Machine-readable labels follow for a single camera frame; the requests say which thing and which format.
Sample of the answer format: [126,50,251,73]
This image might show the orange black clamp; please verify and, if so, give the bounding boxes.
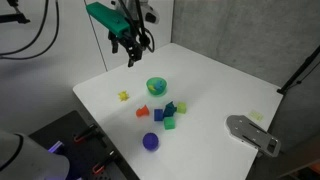
[72,123,99,144]
[91,150,117,176]

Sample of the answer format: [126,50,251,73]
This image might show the grey white robot base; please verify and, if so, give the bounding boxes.
[0,129,71,180]

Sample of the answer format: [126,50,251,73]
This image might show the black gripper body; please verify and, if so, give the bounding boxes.
[107,27,150,52]

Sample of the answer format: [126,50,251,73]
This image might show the grey metal mounting plate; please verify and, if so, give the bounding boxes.
[225,114,282,159]

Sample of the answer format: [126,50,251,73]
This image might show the black overhead bracket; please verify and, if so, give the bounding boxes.
[0,0,31,25]

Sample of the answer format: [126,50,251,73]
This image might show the green plastic bowl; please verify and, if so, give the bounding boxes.
[145,76,168,97]

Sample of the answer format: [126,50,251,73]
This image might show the purple bumpy ball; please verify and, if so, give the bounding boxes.
[142,132,160,152]

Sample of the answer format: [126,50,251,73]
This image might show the dark green toy shape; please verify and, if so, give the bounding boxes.
[165,100,177,114]

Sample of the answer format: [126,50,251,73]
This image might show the black stand pole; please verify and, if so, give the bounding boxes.
[276,44,320,96]

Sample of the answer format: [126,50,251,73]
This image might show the black robot arm cables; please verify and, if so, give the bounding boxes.
[117,0,156,54]

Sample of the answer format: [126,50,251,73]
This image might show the light green toy cube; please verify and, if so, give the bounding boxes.
[176,101,188,115]

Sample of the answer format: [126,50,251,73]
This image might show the light blue toy piece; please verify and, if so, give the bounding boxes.
[154,80,165,91]

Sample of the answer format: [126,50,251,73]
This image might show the yellow-green sticker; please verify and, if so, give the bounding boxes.
[248,109,265,122]

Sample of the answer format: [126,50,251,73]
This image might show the black perforated breadboard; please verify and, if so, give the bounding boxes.
[28,110,140,180]

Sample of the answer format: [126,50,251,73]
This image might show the orange toy shape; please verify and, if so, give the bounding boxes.
[135,104,151,118]

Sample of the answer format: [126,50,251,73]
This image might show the blue toy cube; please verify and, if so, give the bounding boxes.
[153,108,165,122]

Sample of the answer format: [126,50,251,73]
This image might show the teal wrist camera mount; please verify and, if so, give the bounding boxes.
[85,1,132,39]

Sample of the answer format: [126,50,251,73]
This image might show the black hanging cables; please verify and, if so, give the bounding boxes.
[0,0,61,61]

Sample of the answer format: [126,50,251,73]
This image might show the yellow spiky star toy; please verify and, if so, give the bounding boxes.
[117,90,131,102]

